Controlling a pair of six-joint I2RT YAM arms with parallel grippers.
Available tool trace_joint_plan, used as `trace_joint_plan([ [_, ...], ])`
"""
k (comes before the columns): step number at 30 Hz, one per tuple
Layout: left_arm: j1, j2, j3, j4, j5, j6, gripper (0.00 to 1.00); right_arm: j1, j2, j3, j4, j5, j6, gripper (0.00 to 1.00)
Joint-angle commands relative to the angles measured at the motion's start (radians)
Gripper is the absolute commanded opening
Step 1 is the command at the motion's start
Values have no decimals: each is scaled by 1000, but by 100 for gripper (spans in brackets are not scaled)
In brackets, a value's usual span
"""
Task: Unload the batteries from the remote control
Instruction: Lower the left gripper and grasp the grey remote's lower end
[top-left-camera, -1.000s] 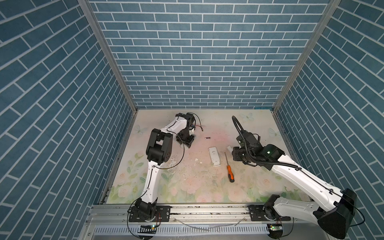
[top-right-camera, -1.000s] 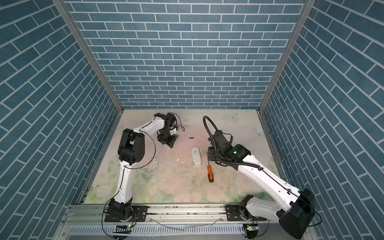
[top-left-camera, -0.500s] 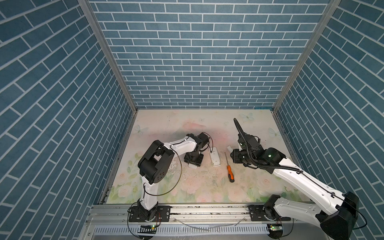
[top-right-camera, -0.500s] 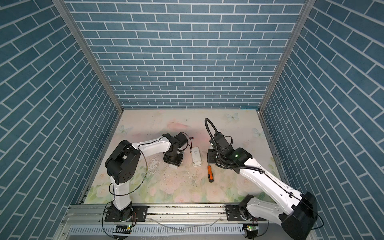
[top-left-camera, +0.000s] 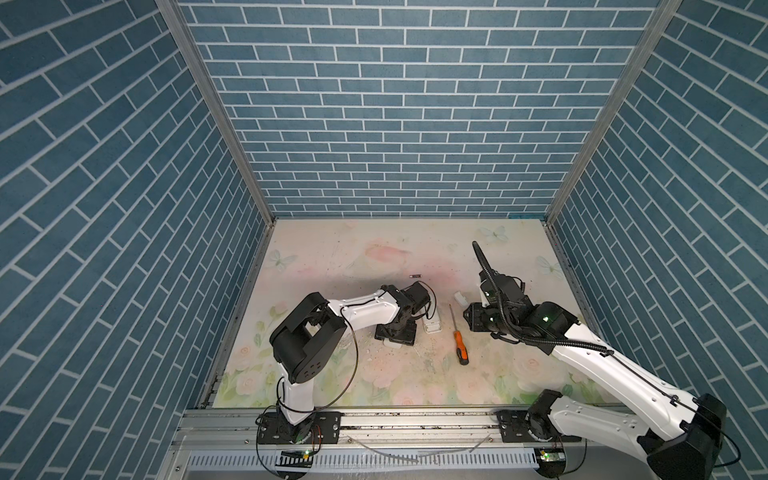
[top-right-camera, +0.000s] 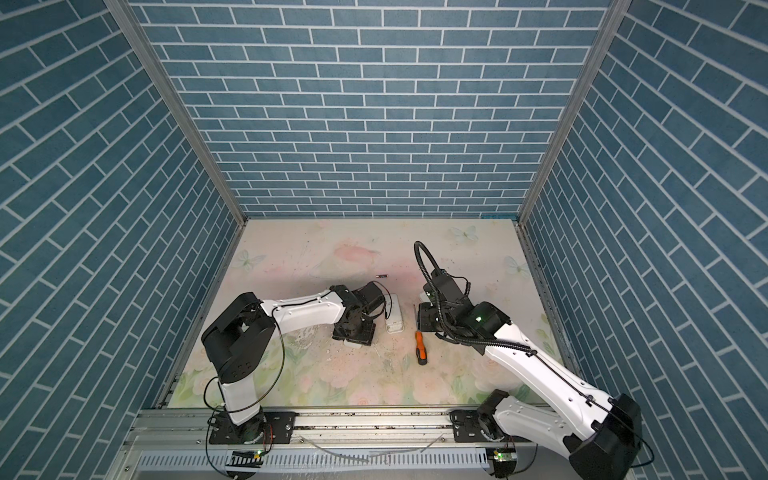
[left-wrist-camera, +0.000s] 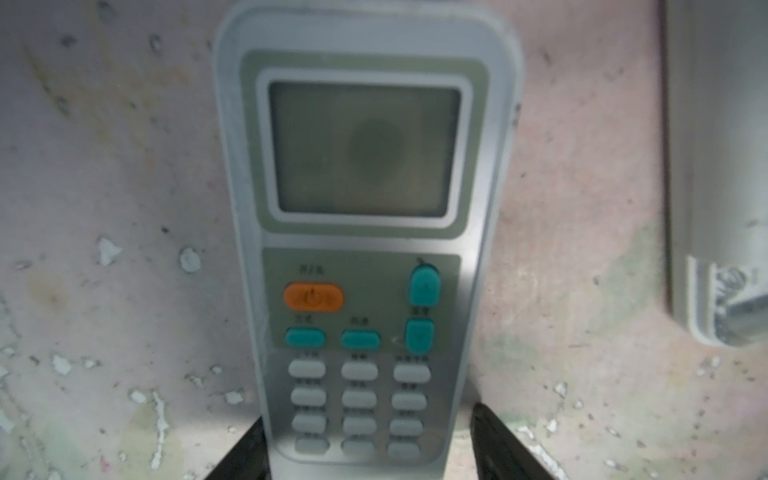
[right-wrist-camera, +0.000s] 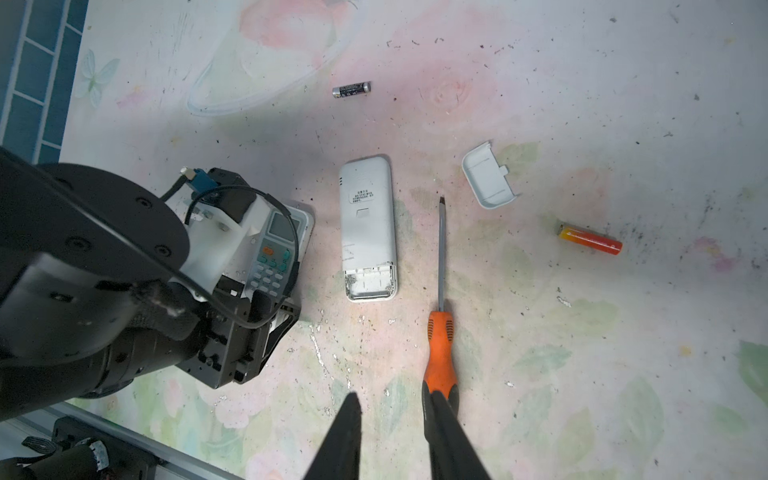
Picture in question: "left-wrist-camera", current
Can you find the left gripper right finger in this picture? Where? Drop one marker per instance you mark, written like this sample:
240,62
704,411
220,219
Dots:
498,453

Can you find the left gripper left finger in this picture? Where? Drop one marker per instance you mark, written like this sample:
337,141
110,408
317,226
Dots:
247,460

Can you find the white remote control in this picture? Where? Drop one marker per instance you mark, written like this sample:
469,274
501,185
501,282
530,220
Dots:
715,118
366,147

